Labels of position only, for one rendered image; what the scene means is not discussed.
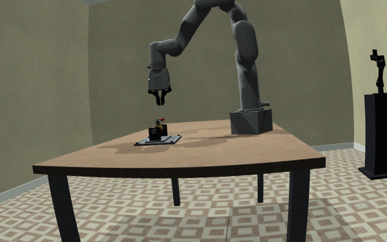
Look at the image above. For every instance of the pipe valve with red-tipped lever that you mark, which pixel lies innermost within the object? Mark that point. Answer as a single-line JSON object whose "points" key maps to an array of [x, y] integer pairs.
{"points": [[155, 135]]}

